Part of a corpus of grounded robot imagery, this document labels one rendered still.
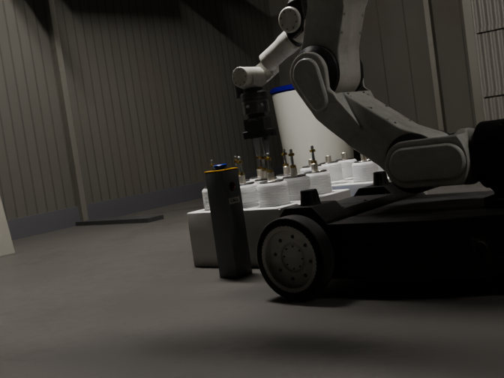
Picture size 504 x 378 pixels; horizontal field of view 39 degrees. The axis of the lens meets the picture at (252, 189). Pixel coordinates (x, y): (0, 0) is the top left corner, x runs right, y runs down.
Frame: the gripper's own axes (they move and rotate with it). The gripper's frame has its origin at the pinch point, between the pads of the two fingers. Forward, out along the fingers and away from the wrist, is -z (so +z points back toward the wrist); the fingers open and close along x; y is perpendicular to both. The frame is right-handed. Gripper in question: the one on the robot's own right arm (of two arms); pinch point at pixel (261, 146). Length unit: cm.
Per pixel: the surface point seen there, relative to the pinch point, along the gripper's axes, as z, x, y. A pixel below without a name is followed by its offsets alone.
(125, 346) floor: -36, -23, 93
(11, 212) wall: -19, 227, -63
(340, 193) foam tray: -18.7, -20.5, -12.0
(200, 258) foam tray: -33.1, 17.4, 18.2
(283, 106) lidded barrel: 24, 145, -244
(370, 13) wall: 87, 106, -329
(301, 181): -12.3, -15.8, 3.4
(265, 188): -12.4, -11.6, 17.5
